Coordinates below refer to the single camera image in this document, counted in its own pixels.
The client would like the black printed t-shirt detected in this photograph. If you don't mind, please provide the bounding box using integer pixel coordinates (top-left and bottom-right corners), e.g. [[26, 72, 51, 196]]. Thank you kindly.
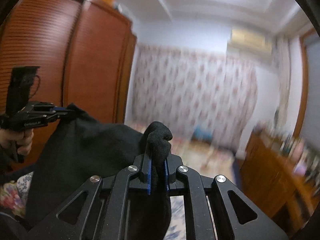
[[25, 105, 172, 239]]

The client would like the person's left hand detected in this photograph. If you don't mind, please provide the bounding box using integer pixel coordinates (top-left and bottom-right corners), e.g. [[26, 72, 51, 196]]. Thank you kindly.
[[1, 129, 34, 156]]

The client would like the pink floral beige blanket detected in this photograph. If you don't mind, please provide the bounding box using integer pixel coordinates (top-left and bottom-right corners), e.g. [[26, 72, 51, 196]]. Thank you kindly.
[[1, 137, 239, 218]]

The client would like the light blue plastic bag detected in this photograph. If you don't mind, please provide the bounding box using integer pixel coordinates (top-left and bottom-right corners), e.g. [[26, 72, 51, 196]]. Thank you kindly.
[[191, 127, 213, 144]]

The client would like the blue floral white bedsheet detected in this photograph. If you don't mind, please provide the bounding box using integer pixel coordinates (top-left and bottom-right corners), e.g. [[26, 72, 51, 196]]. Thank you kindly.
[[17, 172, 186, 240]]

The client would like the circle patterned sheer curtain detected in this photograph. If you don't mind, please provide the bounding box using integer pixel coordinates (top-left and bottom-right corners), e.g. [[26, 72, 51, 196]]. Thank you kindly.
[[131, 44, 258, 150]]

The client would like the brown wooden louvered wardrobe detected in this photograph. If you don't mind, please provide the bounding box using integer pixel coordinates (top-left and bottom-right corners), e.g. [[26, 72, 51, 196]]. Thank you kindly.
[[0, 0, 138, 170]]

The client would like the long wooden sideboard cabinet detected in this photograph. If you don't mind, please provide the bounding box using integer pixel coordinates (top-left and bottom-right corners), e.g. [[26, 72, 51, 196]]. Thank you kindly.
[[240, 132, 319, 238]]

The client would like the grey window blind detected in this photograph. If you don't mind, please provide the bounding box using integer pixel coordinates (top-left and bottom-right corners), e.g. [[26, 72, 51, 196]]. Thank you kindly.
[[300, 33, 320, 150]]

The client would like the wall air conditioner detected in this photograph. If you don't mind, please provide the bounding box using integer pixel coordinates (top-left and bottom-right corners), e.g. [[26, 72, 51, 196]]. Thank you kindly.
[[228, 29, 273, 56]]

